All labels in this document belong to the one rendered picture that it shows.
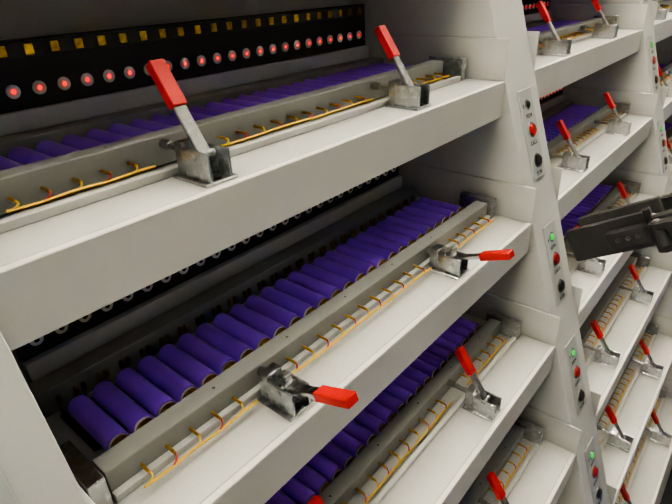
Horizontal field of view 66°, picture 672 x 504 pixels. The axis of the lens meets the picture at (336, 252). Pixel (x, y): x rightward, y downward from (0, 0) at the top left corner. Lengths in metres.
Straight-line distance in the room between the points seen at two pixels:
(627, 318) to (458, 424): 0.67
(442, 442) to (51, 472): 0.44
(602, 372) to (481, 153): 0.53
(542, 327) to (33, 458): 0.67
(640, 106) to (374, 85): 0.90
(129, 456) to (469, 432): 0.41
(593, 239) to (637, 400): 0.88
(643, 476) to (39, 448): 1.31
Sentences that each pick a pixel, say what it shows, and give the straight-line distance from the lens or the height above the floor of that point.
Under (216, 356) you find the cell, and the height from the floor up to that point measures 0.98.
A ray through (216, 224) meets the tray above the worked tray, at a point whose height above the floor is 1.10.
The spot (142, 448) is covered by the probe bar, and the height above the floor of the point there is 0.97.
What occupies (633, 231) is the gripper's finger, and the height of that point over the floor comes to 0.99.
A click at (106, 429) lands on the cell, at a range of 0.43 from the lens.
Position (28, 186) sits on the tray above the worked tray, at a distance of 0.39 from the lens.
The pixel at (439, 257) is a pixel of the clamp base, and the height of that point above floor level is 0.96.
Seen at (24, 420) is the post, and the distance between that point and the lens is 0.32.
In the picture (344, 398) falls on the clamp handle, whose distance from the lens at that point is 0.37.
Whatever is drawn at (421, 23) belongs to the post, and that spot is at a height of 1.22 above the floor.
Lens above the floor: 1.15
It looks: 15 degrees down
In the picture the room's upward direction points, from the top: 17 degrees counter-clockwise
